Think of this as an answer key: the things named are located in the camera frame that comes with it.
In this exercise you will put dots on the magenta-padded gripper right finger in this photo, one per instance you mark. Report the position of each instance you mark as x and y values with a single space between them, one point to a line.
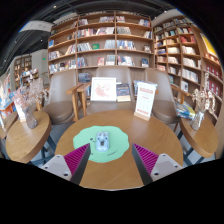
165 165

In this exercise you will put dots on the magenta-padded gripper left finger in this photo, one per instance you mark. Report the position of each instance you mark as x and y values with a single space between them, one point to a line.
58 165

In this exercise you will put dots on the green smiley mouse pad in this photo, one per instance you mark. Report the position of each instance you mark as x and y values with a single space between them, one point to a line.
83 138

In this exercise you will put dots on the round wooden side table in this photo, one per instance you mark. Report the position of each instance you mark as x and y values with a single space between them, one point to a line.
200 140
6 125
26 141

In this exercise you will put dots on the glass vase with pink flowers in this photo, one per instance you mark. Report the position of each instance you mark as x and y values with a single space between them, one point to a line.
31 120

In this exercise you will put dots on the glass vase with white flowers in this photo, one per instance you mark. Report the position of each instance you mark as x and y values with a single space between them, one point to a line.
197 121

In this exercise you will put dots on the brown leather armchair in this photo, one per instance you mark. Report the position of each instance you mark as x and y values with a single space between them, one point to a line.
60 110
165 110
106 107

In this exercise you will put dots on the stack of blue books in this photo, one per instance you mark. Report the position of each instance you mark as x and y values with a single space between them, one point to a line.
185 111

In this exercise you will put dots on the small white table card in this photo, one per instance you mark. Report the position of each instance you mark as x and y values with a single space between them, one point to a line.
20 111

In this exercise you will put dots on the white sign on wooden base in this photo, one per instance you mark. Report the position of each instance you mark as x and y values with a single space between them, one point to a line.
145 100

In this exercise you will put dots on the dark blue book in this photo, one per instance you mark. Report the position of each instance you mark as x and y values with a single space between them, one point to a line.
123 91

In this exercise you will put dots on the white book with pink print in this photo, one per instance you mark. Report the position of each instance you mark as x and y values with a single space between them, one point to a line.
103 89

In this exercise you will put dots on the distant wooden bookshelf unit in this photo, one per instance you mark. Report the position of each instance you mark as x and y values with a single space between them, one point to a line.
25 70

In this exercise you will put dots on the angled wooden bookshelf unit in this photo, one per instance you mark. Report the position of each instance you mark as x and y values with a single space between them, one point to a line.
186 56

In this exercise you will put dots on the wide wooden bookshelf unit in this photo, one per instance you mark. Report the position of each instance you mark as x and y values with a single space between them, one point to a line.
100 40

